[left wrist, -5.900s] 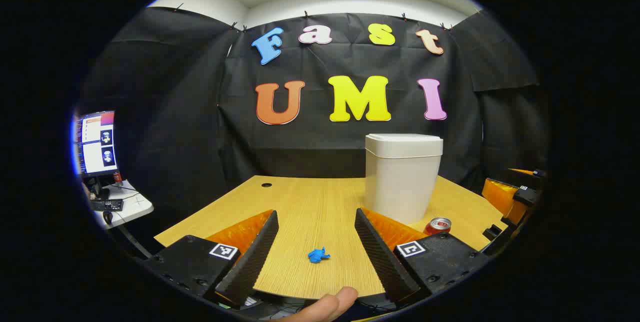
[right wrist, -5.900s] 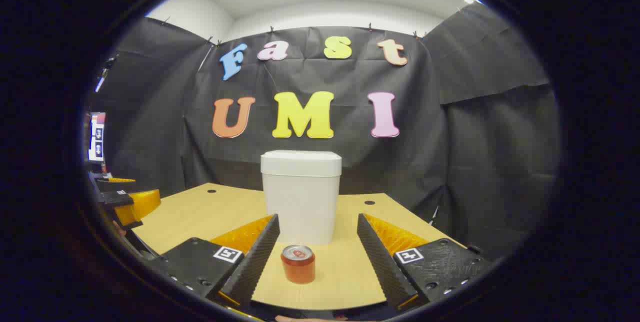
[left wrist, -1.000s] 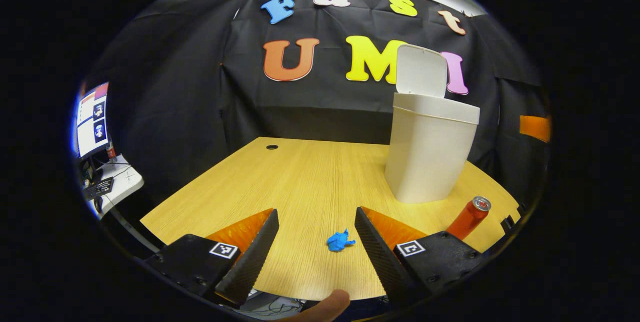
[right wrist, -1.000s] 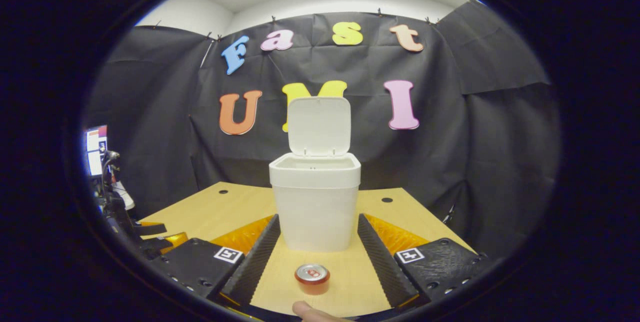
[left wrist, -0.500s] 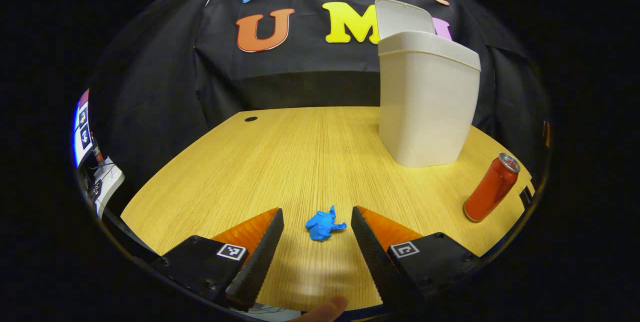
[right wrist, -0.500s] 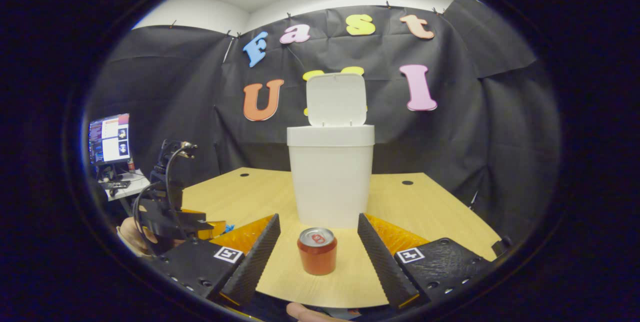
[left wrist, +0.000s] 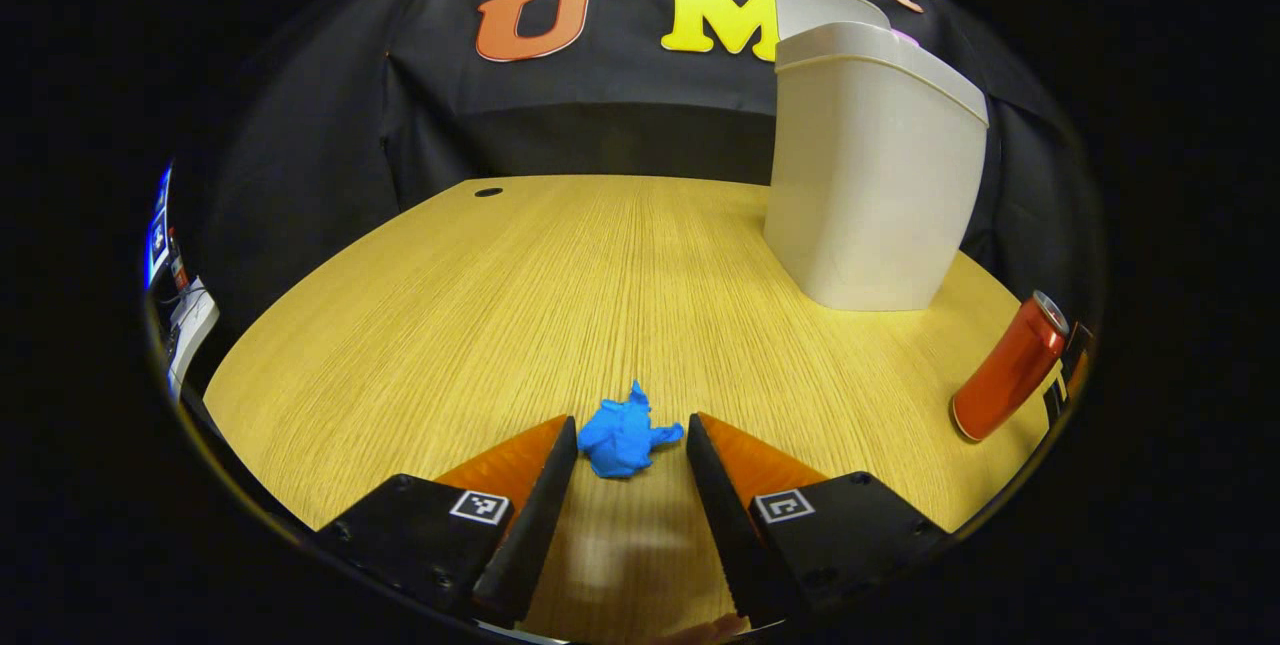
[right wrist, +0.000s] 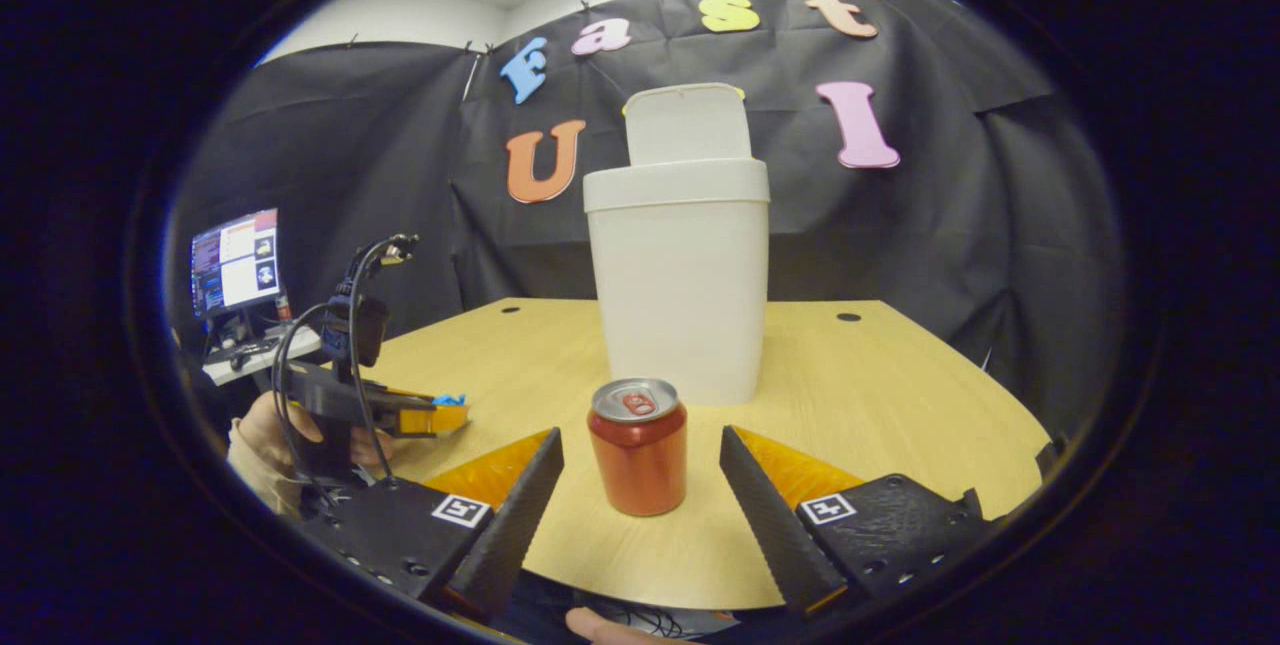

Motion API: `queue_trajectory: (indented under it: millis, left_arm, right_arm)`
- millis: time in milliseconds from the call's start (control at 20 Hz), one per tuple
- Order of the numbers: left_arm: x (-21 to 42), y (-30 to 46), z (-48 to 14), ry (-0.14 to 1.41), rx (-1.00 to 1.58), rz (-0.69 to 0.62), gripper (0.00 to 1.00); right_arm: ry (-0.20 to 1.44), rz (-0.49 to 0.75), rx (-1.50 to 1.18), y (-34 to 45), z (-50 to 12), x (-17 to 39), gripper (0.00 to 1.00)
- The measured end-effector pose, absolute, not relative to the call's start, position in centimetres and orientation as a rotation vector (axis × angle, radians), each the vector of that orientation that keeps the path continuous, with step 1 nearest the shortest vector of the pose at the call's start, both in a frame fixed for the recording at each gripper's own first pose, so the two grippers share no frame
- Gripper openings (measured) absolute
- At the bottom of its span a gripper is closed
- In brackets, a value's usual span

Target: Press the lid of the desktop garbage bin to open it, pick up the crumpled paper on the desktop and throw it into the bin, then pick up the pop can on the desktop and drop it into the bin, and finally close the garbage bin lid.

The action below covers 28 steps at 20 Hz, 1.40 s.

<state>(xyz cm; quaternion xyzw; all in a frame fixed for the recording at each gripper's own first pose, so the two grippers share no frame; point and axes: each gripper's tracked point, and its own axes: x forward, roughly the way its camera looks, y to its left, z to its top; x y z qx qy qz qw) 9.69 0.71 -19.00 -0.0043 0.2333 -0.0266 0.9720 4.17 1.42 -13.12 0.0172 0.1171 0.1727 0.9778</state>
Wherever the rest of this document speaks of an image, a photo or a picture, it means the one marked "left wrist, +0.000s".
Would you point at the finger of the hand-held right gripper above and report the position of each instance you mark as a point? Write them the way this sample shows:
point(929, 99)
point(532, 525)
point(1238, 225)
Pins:
point(1078, 365)

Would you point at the wooden desktop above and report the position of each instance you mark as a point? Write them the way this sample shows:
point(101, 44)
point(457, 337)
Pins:
point(500, 305)

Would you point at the blue paper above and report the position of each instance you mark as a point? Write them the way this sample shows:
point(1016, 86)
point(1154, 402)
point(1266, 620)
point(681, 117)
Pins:
point(620, 440)

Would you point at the white side table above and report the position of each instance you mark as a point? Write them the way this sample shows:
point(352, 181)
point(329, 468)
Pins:
point(190, 325)

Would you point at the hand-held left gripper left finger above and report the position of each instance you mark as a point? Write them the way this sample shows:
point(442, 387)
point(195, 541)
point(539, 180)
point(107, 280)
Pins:
point(530, 525)

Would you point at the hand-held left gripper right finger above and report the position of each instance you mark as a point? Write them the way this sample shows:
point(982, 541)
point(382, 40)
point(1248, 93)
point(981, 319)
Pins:
point(715, 515)

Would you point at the red pop can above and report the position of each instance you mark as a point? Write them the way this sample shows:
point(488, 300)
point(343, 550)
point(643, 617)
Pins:
point(1005, 375)

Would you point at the computer monitor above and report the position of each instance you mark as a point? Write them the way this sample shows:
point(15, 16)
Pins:
point(158, 235)

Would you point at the white desktop garbage bin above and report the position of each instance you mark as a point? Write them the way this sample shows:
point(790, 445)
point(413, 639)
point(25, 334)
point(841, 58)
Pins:
point(870, 175)

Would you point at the black backdrop cloth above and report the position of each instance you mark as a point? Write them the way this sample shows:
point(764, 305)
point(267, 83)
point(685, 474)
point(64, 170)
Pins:
point(600, 95)

